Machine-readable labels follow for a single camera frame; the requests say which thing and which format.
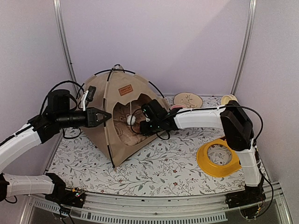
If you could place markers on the floral table mat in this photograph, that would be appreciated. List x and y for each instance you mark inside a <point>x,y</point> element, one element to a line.
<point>165,167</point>

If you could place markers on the pink round pet bowl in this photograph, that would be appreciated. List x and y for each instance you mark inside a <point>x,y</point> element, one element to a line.
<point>179,107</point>

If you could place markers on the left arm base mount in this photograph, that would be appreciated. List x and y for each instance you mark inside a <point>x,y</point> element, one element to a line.
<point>63,196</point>

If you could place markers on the white and brown pillow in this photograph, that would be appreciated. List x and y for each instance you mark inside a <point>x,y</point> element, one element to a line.
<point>129,134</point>

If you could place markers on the yellow double bowl holder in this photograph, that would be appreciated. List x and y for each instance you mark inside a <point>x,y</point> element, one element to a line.
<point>217,159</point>

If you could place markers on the right aluminium frame post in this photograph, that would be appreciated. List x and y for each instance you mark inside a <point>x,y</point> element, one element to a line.
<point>245,45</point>

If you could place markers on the beige fabric pet tent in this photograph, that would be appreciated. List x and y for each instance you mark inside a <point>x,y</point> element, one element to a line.
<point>121,94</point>

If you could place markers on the white pompom toy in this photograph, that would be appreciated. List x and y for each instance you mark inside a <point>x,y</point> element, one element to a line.
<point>131,120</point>

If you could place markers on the aluminium frame post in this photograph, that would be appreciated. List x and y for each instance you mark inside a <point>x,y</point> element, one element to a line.
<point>63,39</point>
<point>245,45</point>

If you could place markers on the left aluminium frame post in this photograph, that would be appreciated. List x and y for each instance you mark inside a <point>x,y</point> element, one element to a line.
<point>63,39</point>

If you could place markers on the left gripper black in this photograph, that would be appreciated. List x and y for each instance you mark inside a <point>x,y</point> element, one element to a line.
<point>91,115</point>

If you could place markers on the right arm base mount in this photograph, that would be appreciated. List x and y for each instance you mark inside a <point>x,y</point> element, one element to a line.
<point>253,198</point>

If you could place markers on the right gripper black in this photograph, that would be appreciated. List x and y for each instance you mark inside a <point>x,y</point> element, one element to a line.
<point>144,129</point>

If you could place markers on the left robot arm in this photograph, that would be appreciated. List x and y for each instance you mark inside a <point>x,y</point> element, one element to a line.
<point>57,116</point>

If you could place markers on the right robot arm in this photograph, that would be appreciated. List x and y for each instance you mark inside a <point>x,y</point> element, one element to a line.
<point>232,118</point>

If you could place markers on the pale yellow pet bowl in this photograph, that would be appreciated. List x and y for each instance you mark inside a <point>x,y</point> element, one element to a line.
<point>226,98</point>

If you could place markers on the metal base rail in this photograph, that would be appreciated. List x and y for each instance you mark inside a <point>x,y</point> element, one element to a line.
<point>196,209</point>

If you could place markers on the beige bird-print plate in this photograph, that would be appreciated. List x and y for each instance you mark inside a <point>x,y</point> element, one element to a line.
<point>189,100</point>

